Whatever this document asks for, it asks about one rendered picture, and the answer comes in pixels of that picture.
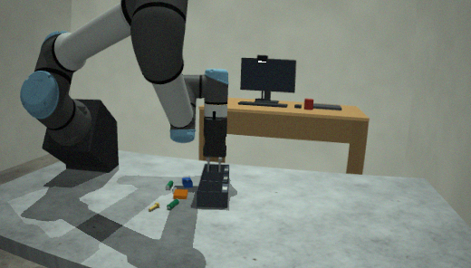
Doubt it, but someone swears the green aa battery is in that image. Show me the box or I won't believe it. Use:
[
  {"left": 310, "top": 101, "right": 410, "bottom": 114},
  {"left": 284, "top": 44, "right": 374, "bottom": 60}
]
[
  {"left": 167, "top": 199, "right": 179, "bottom": 210},
  {"left": 165, "top": 181, "right": 173, "bottom": 190}
]

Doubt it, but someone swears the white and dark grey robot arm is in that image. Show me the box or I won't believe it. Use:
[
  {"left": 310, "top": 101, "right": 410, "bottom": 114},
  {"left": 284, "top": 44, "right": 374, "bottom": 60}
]
[{"left": 20, "top": 0, "right": 229, "bottom": 146}]

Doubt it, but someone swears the blue 9v battery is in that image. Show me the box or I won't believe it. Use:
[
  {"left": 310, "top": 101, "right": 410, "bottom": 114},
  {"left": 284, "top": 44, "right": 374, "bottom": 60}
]
[{"left": 182, "top": 177, "right": 193, "bottom": 188}]

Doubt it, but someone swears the black rack of three bins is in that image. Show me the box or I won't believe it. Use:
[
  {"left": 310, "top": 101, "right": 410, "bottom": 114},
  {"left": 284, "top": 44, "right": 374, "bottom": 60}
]
[{"left": 197, "top": 164, "right": 229, "bottom": 208}]

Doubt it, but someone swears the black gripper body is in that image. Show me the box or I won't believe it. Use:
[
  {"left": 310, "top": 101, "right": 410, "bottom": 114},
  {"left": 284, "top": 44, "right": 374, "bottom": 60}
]
[{"left": 203, "top": 103, "right": 227, "bottom": 158}]

